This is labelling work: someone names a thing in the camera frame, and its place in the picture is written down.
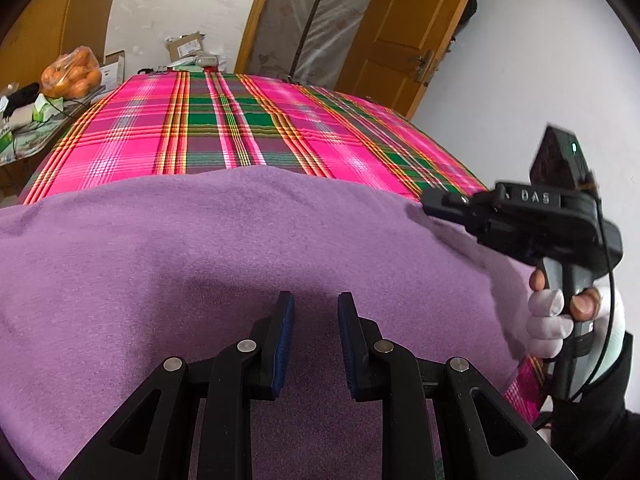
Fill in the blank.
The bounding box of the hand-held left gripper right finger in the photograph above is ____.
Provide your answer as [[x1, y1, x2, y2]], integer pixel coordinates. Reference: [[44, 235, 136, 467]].
[[336, 291, 576, 480]]

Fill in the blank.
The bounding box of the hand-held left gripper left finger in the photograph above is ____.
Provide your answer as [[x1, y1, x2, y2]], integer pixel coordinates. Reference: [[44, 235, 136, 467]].
[[60, 290, 297, 480]]

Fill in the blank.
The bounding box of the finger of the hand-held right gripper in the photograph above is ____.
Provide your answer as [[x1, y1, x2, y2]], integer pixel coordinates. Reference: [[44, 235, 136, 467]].
[[420, 186, 501, 233]]

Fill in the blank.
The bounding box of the purple fleece garment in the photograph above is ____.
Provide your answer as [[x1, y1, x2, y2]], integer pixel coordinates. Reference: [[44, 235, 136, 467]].
[[0, 167, 541, 480]]

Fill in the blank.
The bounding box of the person's right forearm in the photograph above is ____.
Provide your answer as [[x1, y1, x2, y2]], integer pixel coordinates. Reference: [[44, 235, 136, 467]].
[[532, 327, 640, 480]]

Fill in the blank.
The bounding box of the person's right hand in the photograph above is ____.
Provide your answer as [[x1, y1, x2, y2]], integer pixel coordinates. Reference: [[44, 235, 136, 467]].
[[527, 266, 626, 361]]

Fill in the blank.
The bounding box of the pink green plaid bed sheet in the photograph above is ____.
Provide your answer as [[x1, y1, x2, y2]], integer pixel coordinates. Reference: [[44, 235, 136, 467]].
[[22, 71, 551, 421]]

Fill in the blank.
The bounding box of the wooden door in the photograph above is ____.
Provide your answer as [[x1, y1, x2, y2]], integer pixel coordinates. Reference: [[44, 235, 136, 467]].
[[334, 0, 483, 121]]

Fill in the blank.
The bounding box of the dark hanging cloth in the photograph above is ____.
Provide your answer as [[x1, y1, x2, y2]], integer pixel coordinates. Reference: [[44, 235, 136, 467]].
[[452, 0, 481, 43]]

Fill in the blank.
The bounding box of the clear plastic door curtain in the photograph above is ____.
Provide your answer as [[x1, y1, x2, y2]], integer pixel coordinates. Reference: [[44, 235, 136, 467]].
[[247, 0, 396, 92]]

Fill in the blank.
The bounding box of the metal folding table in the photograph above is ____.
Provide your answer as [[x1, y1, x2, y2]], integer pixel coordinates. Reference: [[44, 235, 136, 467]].
[[0, 85, 108, 206]]

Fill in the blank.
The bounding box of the white cardboard box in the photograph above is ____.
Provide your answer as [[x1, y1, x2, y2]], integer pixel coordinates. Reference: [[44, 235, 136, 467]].
[[97, 50, 126, 86]]

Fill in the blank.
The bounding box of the green tissue pack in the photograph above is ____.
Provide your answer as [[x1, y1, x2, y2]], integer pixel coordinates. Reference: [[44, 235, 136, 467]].
[[32, 94, 63, 123]]

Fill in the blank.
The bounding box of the bag of oranges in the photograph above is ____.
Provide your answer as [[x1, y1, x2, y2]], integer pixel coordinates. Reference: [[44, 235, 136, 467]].
[[40, 47, 103, 100]]

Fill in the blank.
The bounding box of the black cloth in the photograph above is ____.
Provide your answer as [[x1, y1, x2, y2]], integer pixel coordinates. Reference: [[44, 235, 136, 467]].
[[0, 82, 41, 111]]

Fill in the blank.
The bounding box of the black cable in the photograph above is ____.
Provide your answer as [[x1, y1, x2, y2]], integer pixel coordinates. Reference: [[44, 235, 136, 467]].
[[535, 175, 618, 431]]

